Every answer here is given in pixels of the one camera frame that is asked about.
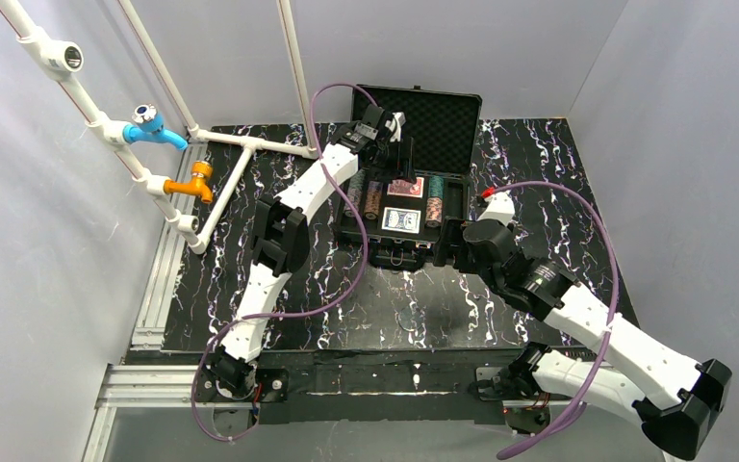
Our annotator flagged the red playing card deck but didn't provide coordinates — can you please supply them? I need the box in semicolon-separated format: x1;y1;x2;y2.
387;177;424;198

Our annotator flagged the orange poker chip stack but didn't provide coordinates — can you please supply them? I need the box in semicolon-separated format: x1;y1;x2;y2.
425;196;444;228

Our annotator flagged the blue playing card deck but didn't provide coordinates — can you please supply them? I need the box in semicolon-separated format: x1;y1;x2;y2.
381;207;422;234

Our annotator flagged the green poker chip stack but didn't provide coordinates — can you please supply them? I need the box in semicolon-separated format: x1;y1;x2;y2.
344;169;367;218

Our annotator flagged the clear acrylic dealer button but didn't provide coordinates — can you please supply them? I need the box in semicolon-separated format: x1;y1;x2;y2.
395;310;426;333

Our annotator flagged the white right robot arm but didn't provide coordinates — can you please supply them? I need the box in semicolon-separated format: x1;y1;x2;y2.
434;218;732;461

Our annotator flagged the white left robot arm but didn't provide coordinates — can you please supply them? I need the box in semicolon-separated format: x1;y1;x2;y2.
202;105;414;398

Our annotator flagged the black poker set case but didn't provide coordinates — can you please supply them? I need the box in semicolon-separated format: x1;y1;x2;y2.
335;86;482;271

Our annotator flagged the teal poker chip stack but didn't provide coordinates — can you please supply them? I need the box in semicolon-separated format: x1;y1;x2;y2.
427;176;446;200

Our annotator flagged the purple poker chip stack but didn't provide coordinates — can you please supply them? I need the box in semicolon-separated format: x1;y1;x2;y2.
364;181;383;220

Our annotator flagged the orange plastic faucet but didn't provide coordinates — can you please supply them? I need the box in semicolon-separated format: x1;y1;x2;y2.
163;161;214;204

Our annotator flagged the blue plastic faucet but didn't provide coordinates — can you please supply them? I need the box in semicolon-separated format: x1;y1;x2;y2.
122;104;189;151

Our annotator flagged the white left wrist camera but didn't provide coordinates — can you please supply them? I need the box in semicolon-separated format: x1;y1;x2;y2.
386;112;406;142

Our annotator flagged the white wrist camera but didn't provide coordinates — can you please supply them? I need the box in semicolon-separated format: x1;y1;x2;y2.
386;112;406;142
477;188;516;226

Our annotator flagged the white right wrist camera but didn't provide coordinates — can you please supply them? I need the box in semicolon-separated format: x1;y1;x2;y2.
477;188;516;226

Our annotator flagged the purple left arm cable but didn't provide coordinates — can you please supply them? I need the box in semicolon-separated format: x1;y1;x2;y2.
190;83;380;444

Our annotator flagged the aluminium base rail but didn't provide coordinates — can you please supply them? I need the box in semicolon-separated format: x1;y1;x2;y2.
82;142;686;462

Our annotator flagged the white PVC pipe frame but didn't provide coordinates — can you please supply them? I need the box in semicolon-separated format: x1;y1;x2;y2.
0;1;317;254

